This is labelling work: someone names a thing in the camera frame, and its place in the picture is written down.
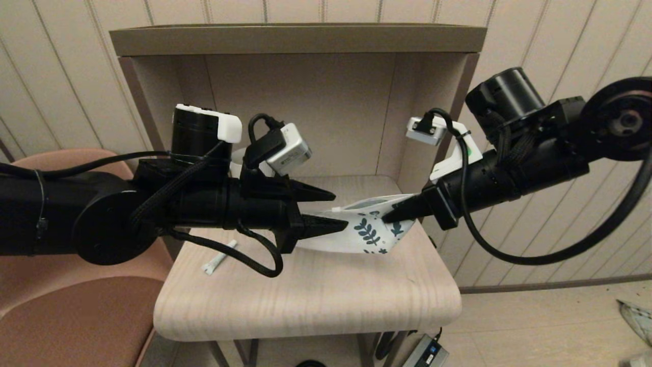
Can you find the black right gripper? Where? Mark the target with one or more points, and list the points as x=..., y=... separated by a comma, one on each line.
x=484, y=188

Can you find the silver power adapter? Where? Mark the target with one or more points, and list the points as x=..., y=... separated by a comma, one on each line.
x=427, y=352

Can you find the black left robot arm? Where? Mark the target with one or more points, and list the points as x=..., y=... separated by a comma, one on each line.
x=76, y=214

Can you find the white leaf-print pouch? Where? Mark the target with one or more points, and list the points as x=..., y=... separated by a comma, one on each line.
x=356, y=232

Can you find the white right camera bracket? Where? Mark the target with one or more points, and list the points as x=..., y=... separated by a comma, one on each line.
x=456, y=163

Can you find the brown wooden baseboard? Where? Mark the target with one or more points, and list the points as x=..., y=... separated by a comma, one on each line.
x=586, y=283

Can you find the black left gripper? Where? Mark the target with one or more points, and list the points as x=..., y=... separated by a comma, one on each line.
x=254, y=209

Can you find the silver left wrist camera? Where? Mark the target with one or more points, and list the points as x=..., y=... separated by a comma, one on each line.
x=290, y=150

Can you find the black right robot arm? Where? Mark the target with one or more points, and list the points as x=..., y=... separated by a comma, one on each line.
x=560, y=132

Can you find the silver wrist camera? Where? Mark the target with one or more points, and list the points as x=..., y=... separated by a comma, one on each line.
x=423, y=131
x=290, y=150

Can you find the brown pink chair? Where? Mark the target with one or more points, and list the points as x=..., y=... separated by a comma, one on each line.
x=51, y=316

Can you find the light wooden shelf unit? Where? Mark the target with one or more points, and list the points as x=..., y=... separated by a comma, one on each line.
x=316, y=300

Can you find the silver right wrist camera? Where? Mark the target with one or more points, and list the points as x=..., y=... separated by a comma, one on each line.
x=423, y=131

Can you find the white ribbed mug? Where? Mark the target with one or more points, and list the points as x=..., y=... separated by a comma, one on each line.
x=239, y=163

